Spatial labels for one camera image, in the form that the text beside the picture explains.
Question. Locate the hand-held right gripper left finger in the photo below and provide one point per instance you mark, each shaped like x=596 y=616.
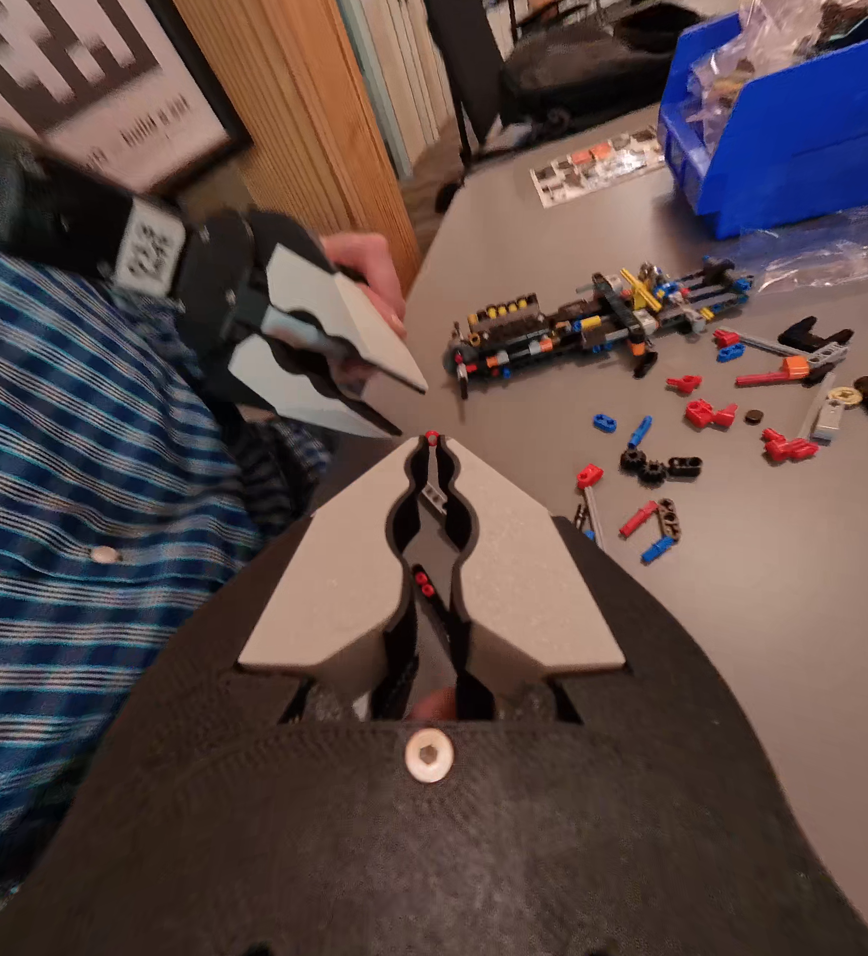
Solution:
x=329 y=582

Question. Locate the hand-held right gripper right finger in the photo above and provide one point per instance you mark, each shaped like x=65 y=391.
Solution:
x=531 y=590

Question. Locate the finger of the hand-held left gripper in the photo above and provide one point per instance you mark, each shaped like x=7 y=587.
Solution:
x=285 y=385
x=337 y=314

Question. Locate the black lego beam red pins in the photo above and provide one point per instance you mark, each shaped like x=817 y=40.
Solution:
x=428 y=597

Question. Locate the blue lego pin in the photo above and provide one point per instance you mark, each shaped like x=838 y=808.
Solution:
x=640 y=432
x=657 y=550

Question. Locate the dark brown lego connector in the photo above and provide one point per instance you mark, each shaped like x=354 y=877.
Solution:
x=668 y=519

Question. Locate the black lego gears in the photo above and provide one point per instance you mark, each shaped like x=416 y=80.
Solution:
x=643 y=464

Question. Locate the small blue lego connector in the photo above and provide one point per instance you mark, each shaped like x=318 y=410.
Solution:
x=604 y=423

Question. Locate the black lego connector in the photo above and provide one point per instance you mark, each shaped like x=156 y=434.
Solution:
x=685 y=466

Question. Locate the red lego connector pair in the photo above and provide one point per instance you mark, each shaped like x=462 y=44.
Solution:
x=710 y=414

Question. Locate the lego car chassis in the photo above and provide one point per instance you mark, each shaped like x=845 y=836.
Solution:
x=591 y=328

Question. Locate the red lego connector cluster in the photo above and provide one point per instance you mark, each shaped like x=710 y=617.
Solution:
x=789 y=446

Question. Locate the small blue lego block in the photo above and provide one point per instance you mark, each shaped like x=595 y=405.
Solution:
x=730 y=353

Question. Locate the small red lego block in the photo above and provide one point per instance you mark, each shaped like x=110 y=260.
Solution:
x=726 y=337

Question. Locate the light grey lego beam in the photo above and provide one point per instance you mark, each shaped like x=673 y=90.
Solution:
x=826 y=418

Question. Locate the tan lego gear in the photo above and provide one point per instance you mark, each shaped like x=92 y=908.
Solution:
x=844 y=396

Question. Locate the black lego panel piece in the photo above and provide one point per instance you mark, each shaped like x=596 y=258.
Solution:
x=803 y=336

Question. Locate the grey perforated lego beam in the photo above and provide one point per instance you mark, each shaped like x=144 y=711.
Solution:
x=828 y=361

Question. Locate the person's left hand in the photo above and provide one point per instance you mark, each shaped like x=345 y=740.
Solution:
x=370 y=269

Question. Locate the red connector with grey axle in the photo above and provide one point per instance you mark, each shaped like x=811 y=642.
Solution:
x=589 y=478

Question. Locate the wooden cabinet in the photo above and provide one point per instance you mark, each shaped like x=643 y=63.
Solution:
x=307 y=112

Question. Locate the framed black white poster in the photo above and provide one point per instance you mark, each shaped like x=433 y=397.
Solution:
x=90 y=75

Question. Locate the person's plaid shirt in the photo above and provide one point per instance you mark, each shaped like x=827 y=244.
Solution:
x=68 y=523

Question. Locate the red axle with orange piece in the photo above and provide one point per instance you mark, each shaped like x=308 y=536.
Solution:
x=770 y=373

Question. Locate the black chair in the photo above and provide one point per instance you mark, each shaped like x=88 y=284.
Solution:
x=553 y=67

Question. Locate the clear plastic bag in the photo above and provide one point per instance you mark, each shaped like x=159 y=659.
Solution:
x=830 y=246

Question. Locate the blue plastic bin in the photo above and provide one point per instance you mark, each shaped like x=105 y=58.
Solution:
x=800 y=149

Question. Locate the clear plastic bags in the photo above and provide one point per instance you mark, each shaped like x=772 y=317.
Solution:
x=777 y=37

